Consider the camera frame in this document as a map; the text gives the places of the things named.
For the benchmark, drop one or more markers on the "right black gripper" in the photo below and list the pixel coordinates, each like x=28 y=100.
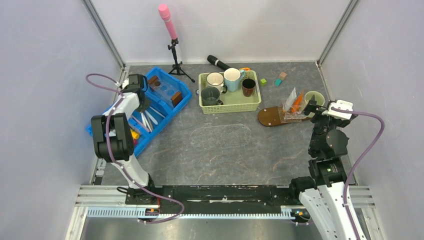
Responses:
x=312 y=106

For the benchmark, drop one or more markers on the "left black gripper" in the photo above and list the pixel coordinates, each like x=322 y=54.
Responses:
x=145 y=106

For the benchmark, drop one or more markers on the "pale green ribbed mug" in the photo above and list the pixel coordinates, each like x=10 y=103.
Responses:
x=317 y=96

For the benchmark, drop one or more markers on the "orange toothpaste tube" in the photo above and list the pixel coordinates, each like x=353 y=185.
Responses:
x=297 y=104

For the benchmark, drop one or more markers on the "clear textured toothbrush holder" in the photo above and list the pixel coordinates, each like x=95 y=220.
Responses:
x=287 y=117

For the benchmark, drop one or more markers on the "white toothpaste tube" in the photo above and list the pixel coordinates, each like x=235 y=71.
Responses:
x=290 y=100

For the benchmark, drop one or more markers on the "dark brown cup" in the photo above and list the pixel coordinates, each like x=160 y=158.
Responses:
x=248 y=86

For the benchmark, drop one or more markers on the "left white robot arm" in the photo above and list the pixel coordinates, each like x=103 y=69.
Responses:
x=111 y=131

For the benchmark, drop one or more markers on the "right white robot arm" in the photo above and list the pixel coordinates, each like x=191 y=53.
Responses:
x=325 y=192

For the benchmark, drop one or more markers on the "brown oval wooden tray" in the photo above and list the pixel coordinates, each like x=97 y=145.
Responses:
x=274 y=116

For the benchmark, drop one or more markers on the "clear oval acrylic tray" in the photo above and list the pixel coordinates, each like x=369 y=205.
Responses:
x=220 y=137

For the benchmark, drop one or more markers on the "blue plastic divided bin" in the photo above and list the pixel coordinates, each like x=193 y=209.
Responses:
x=160 y=105

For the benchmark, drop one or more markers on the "teal block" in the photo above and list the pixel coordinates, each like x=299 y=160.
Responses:
x=277 y=82

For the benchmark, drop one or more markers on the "brown wooden block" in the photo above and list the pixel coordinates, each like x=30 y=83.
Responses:
x=282 y=76

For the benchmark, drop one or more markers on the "black mini tripod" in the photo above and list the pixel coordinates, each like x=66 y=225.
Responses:
x=177 y=66

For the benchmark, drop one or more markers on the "brown soap block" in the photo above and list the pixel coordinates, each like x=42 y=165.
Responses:
x=176 y=98

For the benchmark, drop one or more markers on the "yellow tube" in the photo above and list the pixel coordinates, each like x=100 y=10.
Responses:
x=134 y=134

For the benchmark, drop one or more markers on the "green cube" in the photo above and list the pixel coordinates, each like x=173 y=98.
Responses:
x=263 y=81

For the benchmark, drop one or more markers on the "pale green plastic basket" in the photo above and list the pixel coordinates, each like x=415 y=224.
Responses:
x=234 y=102

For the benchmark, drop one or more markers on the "pink microphone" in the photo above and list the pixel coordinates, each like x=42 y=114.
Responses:
x=165 y=15

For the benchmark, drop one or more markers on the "dark grey mug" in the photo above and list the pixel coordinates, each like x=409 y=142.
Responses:
x=210 y=96

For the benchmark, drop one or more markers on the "black microphone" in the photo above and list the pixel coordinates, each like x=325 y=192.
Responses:
x=217 y=62

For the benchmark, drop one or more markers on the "cream mug brown rim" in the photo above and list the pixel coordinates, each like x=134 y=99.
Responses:
x=216 y=80

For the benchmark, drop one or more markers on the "light blue mug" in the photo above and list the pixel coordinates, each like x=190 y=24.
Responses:
x=232 y=78

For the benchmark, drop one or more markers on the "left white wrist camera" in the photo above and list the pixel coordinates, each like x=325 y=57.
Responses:
x=122 y=85

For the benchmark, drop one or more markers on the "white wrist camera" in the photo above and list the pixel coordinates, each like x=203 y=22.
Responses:
x=122 y=85
x=339 y=109

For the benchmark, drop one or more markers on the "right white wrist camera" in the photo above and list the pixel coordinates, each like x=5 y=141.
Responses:
x=339 y=109

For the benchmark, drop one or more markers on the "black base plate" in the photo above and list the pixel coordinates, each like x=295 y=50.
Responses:
x=213 y=199

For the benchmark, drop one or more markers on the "white comb cable duct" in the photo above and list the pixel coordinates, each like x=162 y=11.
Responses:
x=141 y=213

